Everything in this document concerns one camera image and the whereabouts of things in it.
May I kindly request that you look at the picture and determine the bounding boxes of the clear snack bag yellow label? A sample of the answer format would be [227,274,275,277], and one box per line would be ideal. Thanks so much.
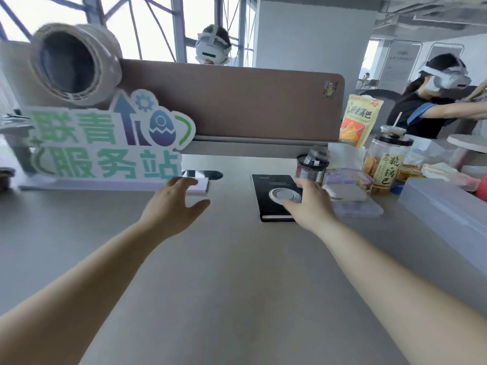
[362,133,414,196]

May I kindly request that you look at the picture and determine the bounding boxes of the white power bank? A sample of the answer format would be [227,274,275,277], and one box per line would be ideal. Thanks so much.
[323,182,372,202]

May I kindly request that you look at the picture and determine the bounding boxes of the person's right hand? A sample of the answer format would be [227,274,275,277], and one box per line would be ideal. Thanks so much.
[283,177,340,236]

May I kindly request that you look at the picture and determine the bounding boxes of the clear plastic food bag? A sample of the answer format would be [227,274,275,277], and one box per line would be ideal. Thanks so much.
[420,162,482,193]

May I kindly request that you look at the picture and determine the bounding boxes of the white vr headset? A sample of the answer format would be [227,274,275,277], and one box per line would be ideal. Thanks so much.
[194,28,232,65]
[418,62,472,92]

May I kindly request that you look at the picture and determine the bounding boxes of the red bear print bucket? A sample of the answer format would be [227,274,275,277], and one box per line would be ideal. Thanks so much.
[474,172,487,204]

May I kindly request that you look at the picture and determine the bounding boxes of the black mesh pen holder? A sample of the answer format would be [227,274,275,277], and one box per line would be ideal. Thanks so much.
[296,154,330,185]

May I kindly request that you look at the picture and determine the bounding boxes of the purple print tissue box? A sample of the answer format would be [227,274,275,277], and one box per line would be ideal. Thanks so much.
[323,143,375,191]

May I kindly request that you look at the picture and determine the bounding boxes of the person's left forearm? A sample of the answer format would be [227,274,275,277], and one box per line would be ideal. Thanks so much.
[0,220,168,365]

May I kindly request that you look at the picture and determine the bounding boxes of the green white standing sign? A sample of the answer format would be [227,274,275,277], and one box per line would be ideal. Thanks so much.
[19,89,210,194]

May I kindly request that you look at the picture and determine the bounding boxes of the person's left hand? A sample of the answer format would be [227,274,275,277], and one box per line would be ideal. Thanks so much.
[138,177,211,244]

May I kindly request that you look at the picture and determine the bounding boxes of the clear compartment box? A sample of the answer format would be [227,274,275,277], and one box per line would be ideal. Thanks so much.
[331,195,384,219]

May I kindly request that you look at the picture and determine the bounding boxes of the black notebook white circle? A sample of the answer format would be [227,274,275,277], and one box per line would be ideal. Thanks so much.
[251,173,305,223]

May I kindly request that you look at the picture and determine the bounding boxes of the person's right forearm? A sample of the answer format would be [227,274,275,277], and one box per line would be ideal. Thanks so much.
[316,216,487,365]

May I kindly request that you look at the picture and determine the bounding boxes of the dark metal window frame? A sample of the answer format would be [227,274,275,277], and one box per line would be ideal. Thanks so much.
[0,0,259,67]

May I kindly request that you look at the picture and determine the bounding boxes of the white round stand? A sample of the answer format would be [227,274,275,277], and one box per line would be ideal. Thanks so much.
[0,109,37,175]

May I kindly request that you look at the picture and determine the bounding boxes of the clear drink cup with straw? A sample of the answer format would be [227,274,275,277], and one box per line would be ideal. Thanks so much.
[380,112,408,138]

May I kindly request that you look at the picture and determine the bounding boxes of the clear plastic storage box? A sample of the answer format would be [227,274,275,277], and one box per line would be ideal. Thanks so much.
[397,177,487,278]

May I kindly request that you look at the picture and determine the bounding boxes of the small clear round jar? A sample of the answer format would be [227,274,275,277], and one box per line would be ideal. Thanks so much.
[304,146,330,166]

